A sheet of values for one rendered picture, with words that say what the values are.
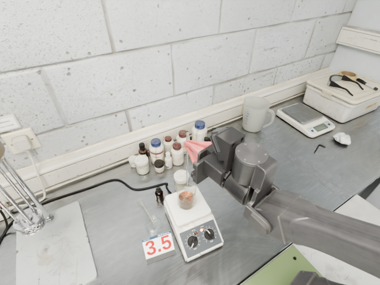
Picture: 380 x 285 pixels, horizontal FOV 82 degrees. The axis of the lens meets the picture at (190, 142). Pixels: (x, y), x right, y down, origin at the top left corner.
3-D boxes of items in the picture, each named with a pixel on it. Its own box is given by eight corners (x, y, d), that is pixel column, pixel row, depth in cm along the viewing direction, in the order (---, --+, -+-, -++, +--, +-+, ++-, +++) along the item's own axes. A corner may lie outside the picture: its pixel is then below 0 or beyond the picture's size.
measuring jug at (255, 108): (275, 130, 115) (283, 106, 106) (261, 141, 109) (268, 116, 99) (247, 116, 126) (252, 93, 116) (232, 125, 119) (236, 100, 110)
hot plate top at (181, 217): (212, 214, 69) (212, 212, 69) (177, 228, 65) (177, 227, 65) (195, 186, 78) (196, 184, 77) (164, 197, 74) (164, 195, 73)
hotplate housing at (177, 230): (223, 246, 69) (226, 234, 64) (185, 264, 65) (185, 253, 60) (194, 193, 85) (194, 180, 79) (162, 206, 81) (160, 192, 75)
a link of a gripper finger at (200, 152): (176, 135, 51) (204, 157, 46) (198, 124, 55) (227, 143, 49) (177, 156, 55) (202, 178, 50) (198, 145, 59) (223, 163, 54)
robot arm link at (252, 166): (220, 155, 37) (283, 203, 30) (253, 135, 41) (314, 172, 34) (216, 195, 45) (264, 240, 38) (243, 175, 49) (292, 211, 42)
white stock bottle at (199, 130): (208, 142, 108) (210, 120, 100) (203, 151, 103) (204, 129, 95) (194, 138, 111) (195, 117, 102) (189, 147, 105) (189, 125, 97)
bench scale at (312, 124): (310, 139, 110) (314, 132, 107) (273, 115, 128) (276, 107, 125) (335, 129, 117) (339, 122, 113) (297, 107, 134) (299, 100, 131)
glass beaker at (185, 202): (172, 202, 72) (171, 185, 66) (188, 192, 75) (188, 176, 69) (186, 217, 68) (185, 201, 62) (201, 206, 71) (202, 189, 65)
